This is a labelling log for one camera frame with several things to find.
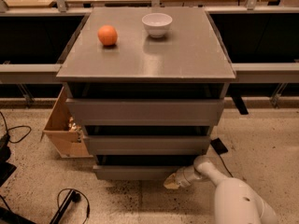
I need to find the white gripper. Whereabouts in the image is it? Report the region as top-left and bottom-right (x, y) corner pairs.
(164, 166), (200, 189)

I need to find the grey bottom drawer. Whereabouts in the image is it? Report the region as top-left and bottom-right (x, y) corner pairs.
(93, 155), (196, 180)

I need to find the grey drawer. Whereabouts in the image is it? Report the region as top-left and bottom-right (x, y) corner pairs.
(66, 99), (224, 126)
(84, 135), (210, 155)
(93, 155), (196, 180)

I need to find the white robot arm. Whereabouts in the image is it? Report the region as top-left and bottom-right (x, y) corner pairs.
(164, 156), (278, 224)

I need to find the grey middle drawer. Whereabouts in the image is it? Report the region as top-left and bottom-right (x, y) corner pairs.
(84, 135), (210, 155)

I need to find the grey drawer cabinet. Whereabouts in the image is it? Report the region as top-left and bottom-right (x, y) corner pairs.
(56, 7), (237, 173)

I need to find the grey top drawer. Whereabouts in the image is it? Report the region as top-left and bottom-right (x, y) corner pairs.
(66, 99), (224, 126)

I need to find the black power adapter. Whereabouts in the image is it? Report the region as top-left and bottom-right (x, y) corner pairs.
(211, 138), (228, 155)

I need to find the cardboard box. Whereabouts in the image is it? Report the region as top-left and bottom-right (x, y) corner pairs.
(43, 89), (91, 158)

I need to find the white ceramic bowl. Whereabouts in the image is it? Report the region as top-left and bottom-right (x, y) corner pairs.
(142, 13), (173, 38)

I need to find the orange ball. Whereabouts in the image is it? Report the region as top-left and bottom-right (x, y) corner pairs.
(97, 25), (118, 46)

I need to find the black equipment left edge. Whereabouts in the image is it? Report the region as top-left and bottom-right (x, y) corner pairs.
(0, 134), (35, 224)

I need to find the black adapter cable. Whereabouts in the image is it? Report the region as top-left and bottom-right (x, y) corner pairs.
(218, 152), (235, 178)

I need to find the black stand with cable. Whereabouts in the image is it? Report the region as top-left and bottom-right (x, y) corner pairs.
(50, 188), (91, 224)

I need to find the grey metal rail frame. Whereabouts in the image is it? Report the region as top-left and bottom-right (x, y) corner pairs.
(0, 0), (299, 107)

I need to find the black floor cable left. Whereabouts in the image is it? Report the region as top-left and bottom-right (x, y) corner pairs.
(0, 112), (32, 145)

